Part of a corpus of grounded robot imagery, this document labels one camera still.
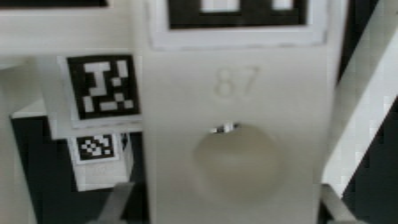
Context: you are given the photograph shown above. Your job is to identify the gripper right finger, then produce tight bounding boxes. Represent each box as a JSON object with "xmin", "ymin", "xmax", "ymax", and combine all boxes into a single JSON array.
[{"xmin": 319, "ymin": 184, "xmax": 364, "ymax": 224}]

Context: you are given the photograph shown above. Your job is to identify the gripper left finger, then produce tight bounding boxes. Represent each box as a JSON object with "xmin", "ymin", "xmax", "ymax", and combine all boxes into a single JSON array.
[{"xmin": 87, "ymin": 182, "xmax": 135, "ymax": 224}]

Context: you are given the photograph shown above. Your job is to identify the white chair back part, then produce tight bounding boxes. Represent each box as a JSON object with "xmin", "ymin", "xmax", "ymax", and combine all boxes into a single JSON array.
[{"xmin": 0, "ymin": 0, "xmax": 348, "ymax": 224}]

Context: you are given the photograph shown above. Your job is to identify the white chair leg block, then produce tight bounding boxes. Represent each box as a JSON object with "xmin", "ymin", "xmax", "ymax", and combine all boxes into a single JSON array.
[{"xmin": 67, "ymin": 133, "xmax": 133, "ymax": 191}]

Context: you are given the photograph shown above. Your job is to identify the white U-shaped fence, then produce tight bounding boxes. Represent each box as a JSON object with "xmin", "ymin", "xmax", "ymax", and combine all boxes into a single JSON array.
[{"xmin": 321, "ymin": 0, "xmax": 398, "ymax": 195}]

